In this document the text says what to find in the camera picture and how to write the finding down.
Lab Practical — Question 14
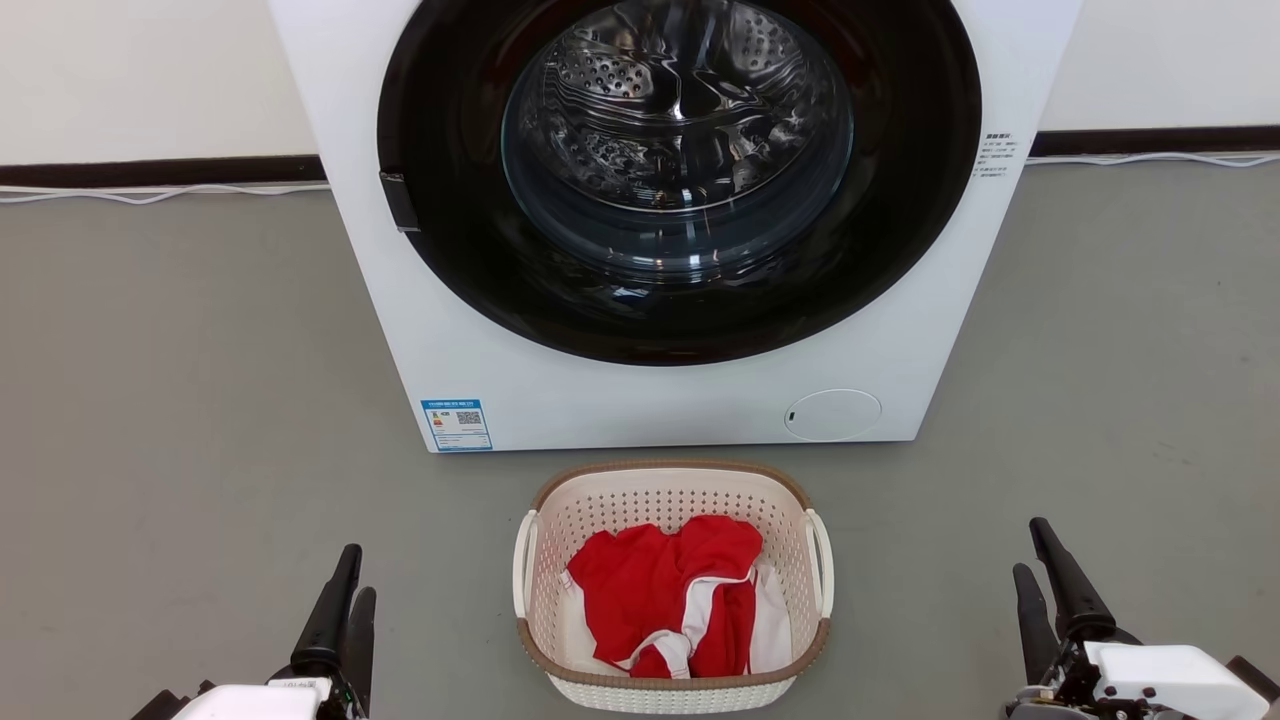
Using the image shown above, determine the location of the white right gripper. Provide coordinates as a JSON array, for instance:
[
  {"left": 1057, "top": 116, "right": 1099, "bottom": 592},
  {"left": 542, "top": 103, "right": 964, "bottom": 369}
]
[{"left": 1005, "top": 517, "right": 1280, "bottom": 720}]

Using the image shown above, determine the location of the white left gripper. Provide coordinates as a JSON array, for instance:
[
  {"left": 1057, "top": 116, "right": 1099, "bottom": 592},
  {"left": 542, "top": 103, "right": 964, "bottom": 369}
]
[{"left": 128, "top": 544, "right": 378, "bottom": 720}]

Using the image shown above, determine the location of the white plastic laundry basket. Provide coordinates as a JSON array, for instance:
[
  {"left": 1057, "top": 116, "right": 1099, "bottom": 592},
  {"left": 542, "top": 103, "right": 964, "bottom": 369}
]
[{"left": 512, "top": 460, "right": 835, "bottom": 715}]

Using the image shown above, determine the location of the blue energy label sticker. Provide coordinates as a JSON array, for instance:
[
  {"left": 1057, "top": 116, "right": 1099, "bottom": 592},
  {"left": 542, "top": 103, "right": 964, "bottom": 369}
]
[{"left": 420, "top": 399, "right": 494, "bottom": 453}]

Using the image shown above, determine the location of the round white filter cover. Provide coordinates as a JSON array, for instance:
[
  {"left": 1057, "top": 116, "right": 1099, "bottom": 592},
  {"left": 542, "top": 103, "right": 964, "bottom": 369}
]
[{"left": 784, "top": 389, "right": 883, "bottom": 442}]

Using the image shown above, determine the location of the red and white garment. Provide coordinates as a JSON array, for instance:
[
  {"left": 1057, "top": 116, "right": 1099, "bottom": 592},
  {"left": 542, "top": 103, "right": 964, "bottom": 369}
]
[{"left": 562, "top": 514, "right": 794, "bottom": 680}]

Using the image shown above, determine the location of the white front-load washing machine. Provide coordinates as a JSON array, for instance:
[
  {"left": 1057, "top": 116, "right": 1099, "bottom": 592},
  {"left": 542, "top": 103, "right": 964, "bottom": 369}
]
[{"left": 267, "top": 0, "right": 1084, "bottom": 454}]

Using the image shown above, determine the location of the black round washing machine door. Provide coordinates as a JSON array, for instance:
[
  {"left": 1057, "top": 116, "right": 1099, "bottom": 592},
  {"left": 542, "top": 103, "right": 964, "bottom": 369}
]
[{"left": 377, "top": 0, "right": 983, "bottom": 367}]

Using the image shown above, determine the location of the white cable along wall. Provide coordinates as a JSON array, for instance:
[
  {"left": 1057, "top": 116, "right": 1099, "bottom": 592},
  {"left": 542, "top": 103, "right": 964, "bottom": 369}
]
[
  {"left": 0, "top": 182, "right": 332, "bottom": 206},
  {"left": 1026, "top": 150, "right": 1280, "bottom": 169}
]

